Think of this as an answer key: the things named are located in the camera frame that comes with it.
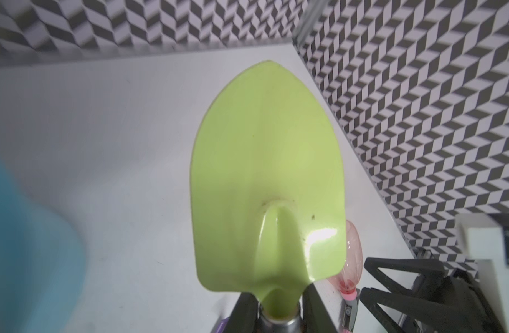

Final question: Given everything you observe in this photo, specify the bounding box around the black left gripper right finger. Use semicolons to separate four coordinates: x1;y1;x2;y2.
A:
302;284;338;333

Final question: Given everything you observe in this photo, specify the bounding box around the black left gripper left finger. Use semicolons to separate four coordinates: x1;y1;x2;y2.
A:
225;293;259;333

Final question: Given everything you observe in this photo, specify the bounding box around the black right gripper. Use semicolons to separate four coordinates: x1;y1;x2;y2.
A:
360;258;505;332

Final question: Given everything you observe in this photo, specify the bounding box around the purple fork pink handle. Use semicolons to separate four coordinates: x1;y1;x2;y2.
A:
211;317;229;333

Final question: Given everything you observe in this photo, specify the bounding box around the green trowel wooden handle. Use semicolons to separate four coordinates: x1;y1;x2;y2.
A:
190;60;347;332

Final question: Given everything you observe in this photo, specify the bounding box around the light blue plastic bucket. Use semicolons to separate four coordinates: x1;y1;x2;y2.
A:
0;162;87;332

